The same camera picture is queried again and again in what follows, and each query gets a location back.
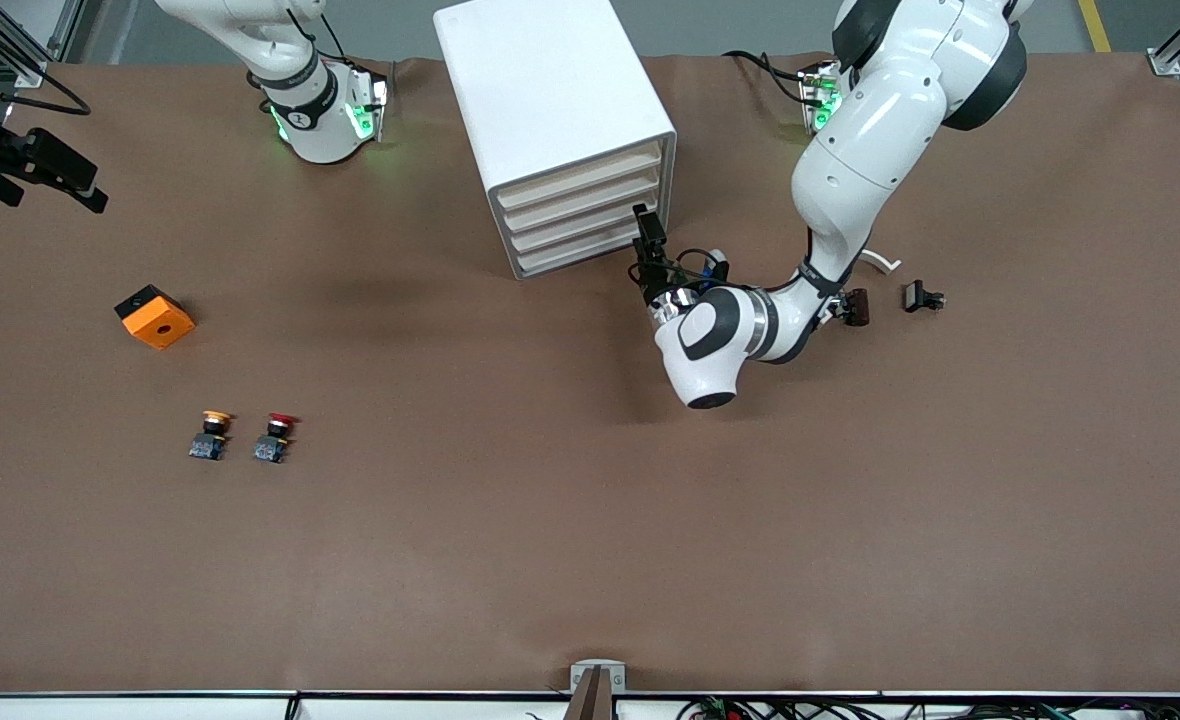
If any yellow push button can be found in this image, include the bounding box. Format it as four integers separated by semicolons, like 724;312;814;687
189;410;234;462

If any red push button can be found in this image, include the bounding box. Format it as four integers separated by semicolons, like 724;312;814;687
254;412;299;464

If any orange box with hole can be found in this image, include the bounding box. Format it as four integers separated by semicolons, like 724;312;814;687
114;284;196;351

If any brown table cover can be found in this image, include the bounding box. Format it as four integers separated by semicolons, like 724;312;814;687
0;50;1180;696

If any brown upright bar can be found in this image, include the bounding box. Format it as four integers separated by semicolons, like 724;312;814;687
562;668;616;720

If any black base cable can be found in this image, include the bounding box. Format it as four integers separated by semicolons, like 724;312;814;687
724;50;819;107

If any grey metal mounting bracket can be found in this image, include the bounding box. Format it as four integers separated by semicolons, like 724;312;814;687
570;660;627;694

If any white table edge rail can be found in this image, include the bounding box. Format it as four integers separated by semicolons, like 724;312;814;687
0;690;1180;720

